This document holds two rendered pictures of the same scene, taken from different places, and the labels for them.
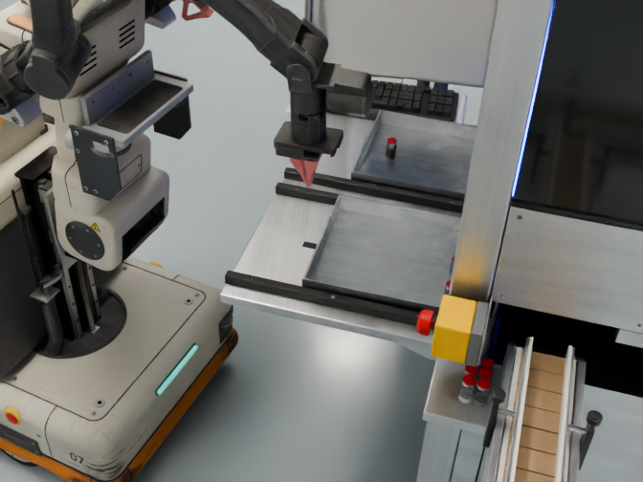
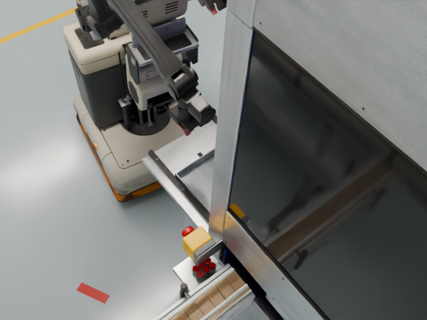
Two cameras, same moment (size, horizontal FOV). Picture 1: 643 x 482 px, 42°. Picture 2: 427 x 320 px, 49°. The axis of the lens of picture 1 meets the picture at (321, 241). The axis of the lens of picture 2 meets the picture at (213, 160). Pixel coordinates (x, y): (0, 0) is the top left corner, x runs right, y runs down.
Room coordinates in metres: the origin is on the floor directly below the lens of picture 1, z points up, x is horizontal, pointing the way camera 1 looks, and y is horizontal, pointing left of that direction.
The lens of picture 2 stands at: (0.43, -0.55, 2.29)
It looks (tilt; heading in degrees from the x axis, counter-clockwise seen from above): 56 degrees down; 33
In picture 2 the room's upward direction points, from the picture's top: 5 degrees clockwise
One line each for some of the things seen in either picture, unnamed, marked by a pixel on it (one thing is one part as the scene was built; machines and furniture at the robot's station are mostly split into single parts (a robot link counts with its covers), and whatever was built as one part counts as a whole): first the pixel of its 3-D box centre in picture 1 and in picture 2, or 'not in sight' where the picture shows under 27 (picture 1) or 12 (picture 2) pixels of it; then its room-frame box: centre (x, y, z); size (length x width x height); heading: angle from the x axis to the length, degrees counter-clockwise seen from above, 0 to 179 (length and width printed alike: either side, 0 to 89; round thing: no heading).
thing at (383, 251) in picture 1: (409, 258); (235, 189); (1.17, -0.16, 0.90); 0.34 x 0.26 x 0.04; 76
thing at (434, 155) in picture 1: (442, 160); not in sight; (1.50, -0.25, 0.90); 0.34 x 0.26 x 0.04; 75
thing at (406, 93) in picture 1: (379, 96); not in sight; (1.90, -0.14, 0.82); 0.40 x 0.14 x 0.02; 79
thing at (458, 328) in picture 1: (458, 329); (198, 244); (0.90, -0.21, 0.99); 0.08 x 0.07 x 0.07; 75
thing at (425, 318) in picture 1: (429, 323); (189, 233); (0.91, -0.17, 0.99); 0.04 x 0.04 x 0.04; 75
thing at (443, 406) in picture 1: (472, 395); (202, 273); (0.87, -0.25, 0.87); 0.14 x 0.13 x 0.02; 75
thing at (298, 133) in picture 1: (308, 125); (187, 110); (1.15, 0.03, 1.19); 0.10 x 0.07 x 0.07; 75
